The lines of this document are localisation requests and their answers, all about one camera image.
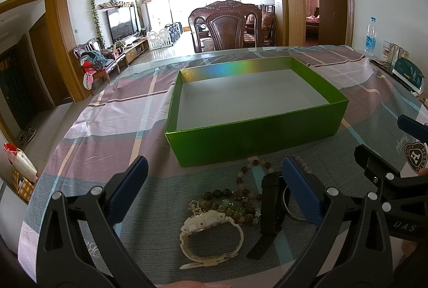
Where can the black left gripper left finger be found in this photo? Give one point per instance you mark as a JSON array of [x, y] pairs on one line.
[[78, 245]]

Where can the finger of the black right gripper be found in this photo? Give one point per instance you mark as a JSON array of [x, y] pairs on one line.
[[416, 129], [378, 171]]

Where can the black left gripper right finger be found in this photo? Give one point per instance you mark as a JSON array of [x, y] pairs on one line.
[[365, 259]]

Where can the black wrist watch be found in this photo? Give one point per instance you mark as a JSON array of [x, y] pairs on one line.
[[275, 198]]

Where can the white wrist watch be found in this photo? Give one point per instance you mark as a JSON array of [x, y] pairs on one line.
[[209, 239]]

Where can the person right hand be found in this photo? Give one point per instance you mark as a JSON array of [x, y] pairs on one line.
[[408, 247]]

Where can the green book stack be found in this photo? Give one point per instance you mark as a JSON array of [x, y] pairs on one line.
[[397, 61]]

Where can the red and white bag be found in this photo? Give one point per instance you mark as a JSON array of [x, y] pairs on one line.
[[24, 173]]

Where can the plastic water bottle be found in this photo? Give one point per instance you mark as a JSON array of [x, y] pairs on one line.
[[370, 43]]

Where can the plaid tablecloth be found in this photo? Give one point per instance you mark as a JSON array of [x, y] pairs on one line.
[[128, 119]]

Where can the green cardboard box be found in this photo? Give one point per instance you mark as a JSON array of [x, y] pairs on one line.
[[229, 111]]

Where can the wooden chair with clothes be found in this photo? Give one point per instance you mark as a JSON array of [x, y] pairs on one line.
[[95, 62]]

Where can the wooden tv cabinet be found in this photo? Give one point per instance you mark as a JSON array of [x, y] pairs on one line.
[[132, 51]]

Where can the green ivy garland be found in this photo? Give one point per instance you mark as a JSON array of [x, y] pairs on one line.
[[97, 26]]

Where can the carved wooden dining chair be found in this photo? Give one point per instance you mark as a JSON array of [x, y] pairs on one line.
[[226, 22]]

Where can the flat screen television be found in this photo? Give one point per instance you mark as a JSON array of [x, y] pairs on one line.
[[122, 22]]

